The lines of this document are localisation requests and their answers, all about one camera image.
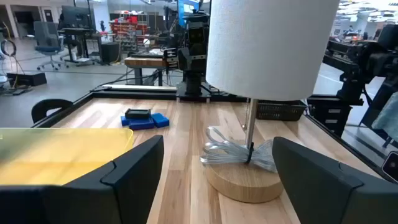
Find grey office chair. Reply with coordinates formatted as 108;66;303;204
33;21;68;71

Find black machine equipment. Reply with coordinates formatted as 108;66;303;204
322;24;398;105

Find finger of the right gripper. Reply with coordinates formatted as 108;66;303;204
163;48;178;70

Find black desk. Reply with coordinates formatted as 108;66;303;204
58;27;103;67

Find black rounded device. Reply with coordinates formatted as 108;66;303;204
381;151;398;183

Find black rectangular block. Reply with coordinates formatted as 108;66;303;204
124;108;152;120

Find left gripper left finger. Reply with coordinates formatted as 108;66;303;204
0;134;165;224

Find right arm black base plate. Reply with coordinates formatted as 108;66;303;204
175;81;249;103

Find teal cloth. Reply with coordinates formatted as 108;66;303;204
371;91;398;142

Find black mesh basket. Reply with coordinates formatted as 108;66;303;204
255;99;308;122

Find white shade wooden table lamp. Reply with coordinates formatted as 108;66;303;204
203;0;340;203

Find yellow translucent plastic bin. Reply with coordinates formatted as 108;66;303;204
0;127;135;187

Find wooden workbench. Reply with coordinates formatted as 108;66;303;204
124;56;170;87

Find black cube cabinet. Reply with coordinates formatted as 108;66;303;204
99;42;121;65

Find black computer monitor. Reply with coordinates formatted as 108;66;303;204
60;5;91;29

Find red storage shelves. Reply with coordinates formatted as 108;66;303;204
109;14;149;52

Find black arched handle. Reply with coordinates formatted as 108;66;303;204
30;98;75;124

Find black drawer unit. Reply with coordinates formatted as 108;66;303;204
306;95;364;138

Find black flat floor box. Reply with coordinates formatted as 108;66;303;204
6;72;48;88

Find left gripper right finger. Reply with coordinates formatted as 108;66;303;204
272;136;398;224

